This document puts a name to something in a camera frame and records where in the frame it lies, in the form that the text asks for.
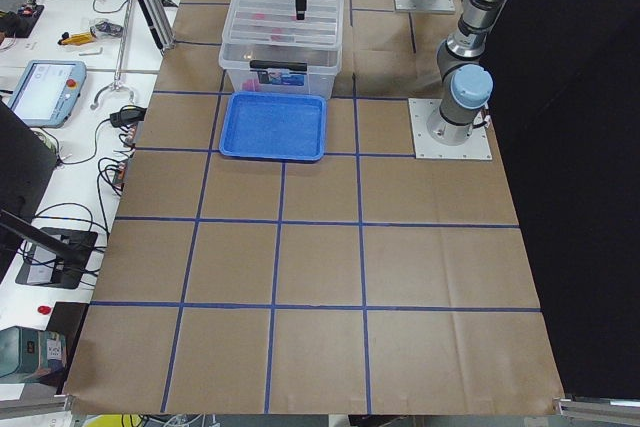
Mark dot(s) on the clear ribbed box lid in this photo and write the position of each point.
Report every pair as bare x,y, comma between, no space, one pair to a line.
321,29

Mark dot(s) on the clear plastic storage box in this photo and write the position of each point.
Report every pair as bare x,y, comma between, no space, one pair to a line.
318,80

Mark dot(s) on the blue plastic tray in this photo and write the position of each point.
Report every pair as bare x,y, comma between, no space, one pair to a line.
262,125

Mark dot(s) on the reacher grabber tool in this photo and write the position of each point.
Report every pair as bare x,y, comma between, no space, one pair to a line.
117,85

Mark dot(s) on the black power adapter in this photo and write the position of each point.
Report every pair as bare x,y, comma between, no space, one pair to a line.
127,115

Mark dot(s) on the teach pendant tablet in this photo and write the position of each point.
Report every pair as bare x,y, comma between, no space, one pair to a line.
47,92

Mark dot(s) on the black monitor stand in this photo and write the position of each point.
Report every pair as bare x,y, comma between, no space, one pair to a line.
54,257

